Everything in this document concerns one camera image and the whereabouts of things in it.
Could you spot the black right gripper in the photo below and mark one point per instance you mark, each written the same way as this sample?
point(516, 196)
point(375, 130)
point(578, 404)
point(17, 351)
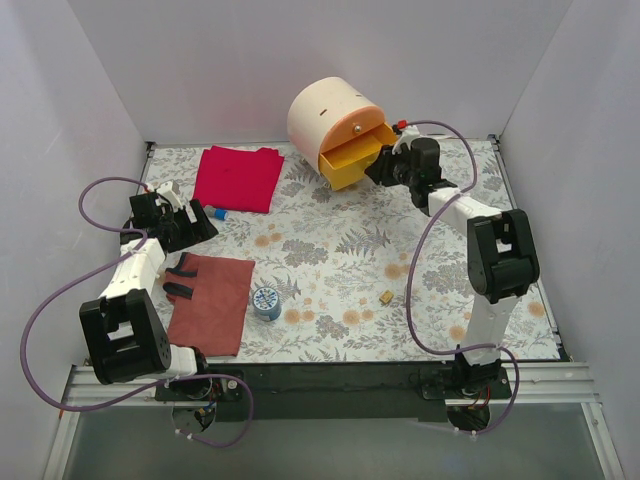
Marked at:
point(388, 165)

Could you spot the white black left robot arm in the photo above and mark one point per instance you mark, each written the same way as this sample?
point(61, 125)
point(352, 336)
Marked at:
point(125, 337)

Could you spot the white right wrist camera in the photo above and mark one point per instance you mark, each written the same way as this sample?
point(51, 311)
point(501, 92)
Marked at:
point(406, 134)

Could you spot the blue patterned tape roll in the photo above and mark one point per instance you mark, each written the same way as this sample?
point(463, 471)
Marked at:
point(266, 303)

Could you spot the floral patterned table mat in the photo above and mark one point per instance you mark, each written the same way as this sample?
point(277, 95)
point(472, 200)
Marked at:
point(330, 255)

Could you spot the rust brown folded garment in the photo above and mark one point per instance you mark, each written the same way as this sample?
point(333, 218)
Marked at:
point(210, 296)

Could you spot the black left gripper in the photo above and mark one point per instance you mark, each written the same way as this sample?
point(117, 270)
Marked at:
point(183, 228)

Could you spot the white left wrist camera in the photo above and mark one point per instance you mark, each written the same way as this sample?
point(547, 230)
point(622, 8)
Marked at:
point(167, 191)

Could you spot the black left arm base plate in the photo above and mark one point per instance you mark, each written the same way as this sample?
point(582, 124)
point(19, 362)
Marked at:
point(211, 389)

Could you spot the red folded cloth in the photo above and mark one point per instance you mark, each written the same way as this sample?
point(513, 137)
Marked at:
point(238, 180)

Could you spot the small brass sharpener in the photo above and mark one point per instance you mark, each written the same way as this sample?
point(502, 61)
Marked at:
point(386, 297)

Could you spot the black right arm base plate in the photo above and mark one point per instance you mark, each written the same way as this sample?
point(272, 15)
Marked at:
point(440, 384)

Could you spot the aluminium frame rail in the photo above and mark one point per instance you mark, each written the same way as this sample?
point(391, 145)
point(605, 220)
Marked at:
point(347, 422)

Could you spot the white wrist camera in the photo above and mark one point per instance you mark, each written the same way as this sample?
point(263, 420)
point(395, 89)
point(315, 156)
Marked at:
point(406, 134)
point(167, 191)

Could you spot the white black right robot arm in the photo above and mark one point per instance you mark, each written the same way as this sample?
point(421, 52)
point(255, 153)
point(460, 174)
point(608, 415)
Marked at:
point(502, 262)

